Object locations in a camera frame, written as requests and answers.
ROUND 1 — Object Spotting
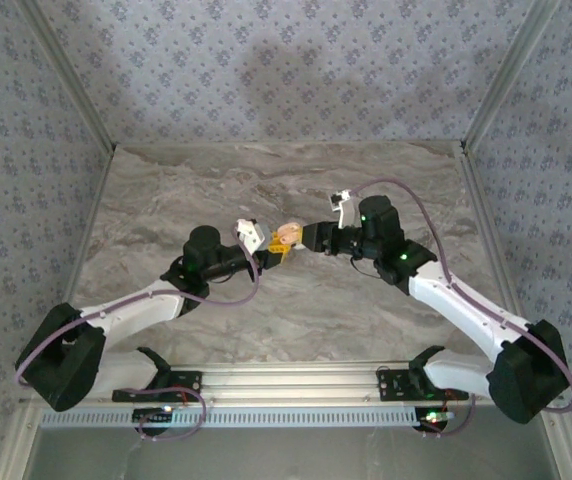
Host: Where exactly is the peach earbud charging case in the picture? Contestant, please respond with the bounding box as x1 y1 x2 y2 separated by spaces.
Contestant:
275 222 304 247

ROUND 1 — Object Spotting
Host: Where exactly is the black controller board with LED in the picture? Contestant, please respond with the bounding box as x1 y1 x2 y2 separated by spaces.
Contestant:
414 407 456 432
132 407 176 427

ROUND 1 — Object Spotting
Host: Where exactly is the grey metal panel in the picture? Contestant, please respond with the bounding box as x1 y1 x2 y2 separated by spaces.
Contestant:
28 422 565 480

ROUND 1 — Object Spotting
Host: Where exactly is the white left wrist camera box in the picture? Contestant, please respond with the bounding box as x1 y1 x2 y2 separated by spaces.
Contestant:
235 218 269 254

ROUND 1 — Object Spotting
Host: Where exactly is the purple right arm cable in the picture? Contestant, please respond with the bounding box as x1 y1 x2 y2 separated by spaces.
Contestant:
348 178 572 439

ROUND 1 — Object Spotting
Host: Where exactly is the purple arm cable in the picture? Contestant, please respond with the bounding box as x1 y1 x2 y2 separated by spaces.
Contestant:
14 239 261 442
348 178 572 439

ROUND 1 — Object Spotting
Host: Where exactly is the aluminium table rear rail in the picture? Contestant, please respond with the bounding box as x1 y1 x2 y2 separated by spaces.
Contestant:
114 140 463 150

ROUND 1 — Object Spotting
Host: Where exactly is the aluminium table side rail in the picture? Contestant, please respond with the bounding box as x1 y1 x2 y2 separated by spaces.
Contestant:
44 144 118 369
458 143 538 365

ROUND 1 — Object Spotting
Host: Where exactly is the aluminium mounting rail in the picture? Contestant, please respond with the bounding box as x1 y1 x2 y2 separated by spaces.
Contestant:
18 363 565 405

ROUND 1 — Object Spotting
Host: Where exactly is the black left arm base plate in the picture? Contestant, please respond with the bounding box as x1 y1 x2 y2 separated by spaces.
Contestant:
111 370 203 404

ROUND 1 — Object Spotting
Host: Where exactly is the grey slotted cable duct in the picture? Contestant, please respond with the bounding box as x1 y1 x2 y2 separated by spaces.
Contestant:
39 405 460 430

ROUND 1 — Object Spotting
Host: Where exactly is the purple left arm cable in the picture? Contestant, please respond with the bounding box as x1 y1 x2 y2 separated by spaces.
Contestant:
14 239 261 442

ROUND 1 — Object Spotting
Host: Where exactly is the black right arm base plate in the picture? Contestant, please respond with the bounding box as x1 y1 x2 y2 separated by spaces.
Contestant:
375 368 470 404

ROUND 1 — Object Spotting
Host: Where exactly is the aluminium corner frame post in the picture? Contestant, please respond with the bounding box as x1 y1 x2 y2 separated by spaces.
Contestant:
460 0 563 147
15 0 117 147

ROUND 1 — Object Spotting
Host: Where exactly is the aluminium lower frame post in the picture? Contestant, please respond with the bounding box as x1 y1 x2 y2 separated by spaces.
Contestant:
538 402 572 480
0 402 42 480

